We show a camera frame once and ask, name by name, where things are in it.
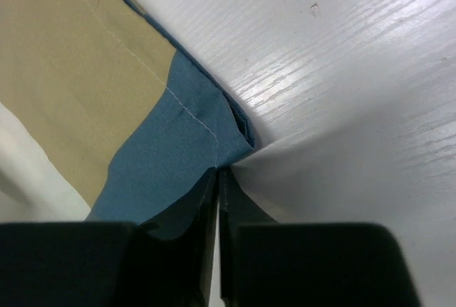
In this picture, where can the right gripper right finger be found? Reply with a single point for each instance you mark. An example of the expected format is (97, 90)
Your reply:
(267, 263)

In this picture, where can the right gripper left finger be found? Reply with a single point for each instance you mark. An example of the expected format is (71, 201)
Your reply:
(163, 261)

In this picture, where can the blue beige placemat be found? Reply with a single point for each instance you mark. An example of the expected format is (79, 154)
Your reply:
(102, 117)

